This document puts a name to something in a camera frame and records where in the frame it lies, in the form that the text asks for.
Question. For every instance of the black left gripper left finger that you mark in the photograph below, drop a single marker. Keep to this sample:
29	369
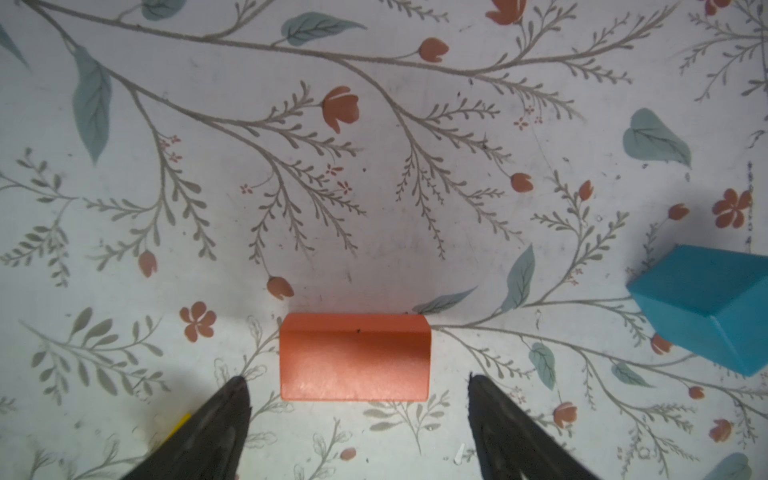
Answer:
209	445

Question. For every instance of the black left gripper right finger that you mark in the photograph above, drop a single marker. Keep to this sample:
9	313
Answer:
509	444

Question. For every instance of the orange wooden block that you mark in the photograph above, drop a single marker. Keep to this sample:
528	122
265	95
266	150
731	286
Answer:
355	357

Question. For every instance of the teal wooden block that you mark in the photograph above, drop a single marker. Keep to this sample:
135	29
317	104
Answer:
710	302

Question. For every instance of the yellow wooden cube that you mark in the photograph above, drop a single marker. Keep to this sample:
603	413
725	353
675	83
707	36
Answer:
183	419

